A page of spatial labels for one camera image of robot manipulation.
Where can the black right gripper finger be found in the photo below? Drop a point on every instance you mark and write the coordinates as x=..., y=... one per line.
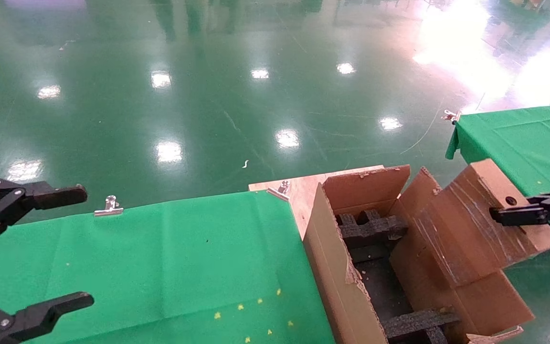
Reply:
x=542, y=210

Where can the small brown cardboard box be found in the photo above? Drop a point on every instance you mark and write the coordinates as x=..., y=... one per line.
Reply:
x=466, y=224

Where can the large open cardboard carton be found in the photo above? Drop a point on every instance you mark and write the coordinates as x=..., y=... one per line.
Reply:
x=332, y=267

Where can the small green table cloth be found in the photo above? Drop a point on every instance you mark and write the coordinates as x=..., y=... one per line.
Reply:
x=509, y=138

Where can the silver metal binder clip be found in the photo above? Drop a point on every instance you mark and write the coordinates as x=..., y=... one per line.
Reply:
x=451, y=115
x=109, y=208
x=282, y=188

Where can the large green table cloth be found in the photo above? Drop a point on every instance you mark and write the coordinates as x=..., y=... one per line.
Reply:
x=136, y=258

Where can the flat black foam liner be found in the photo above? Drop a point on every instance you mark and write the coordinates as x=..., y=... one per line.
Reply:
x=380, y=286

